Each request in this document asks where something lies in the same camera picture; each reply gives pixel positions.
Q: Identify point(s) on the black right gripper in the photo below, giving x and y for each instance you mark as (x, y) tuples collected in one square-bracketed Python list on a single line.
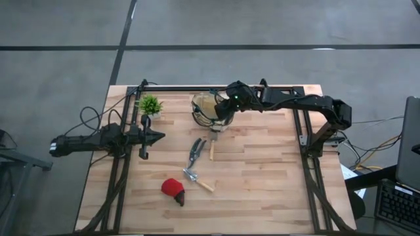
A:
[(224, 109)]

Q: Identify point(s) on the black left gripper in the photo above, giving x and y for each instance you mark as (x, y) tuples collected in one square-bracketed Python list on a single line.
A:
[(136, 135)]

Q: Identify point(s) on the dark green pruning shears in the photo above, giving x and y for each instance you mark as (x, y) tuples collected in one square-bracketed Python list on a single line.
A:
[(194, 157)]

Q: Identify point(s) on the red and black garden glove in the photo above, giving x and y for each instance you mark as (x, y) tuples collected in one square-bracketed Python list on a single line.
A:
[(171, 187)]

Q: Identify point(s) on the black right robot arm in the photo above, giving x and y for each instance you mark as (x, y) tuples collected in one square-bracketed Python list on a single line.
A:
[(295, 101)]

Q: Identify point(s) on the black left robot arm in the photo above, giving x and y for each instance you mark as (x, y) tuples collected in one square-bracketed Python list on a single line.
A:
[(82, 144)]

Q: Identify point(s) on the beige gardening bag green trim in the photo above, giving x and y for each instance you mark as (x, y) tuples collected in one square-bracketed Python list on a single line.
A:
[(205, 106)]

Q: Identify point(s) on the green plant in white pot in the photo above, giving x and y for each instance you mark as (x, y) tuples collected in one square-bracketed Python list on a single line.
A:
[(149, 105)]

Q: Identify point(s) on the grey metal stand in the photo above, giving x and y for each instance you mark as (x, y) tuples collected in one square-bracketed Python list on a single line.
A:
[(29, 160)]

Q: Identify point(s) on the white paper sheet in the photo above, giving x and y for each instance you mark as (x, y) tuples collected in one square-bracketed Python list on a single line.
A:
[(348, 172)]

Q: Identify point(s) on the black side desk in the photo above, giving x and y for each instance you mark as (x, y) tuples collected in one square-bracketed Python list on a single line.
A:
[(370, 178)]

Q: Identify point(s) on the black round chair seat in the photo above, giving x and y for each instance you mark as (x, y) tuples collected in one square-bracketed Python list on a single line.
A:
[(357, 204)]

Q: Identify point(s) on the black keyboard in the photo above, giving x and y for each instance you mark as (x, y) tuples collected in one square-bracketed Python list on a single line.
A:
[(397, 206)]

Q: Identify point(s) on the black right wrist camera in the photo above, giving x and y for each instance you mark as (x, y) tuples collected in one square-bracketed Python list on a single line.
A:
[(241, 91)]

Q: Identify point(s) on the black metal table frame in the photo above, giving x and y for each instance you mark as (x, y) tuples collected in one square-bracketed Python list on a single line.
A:
[(197, 88)]

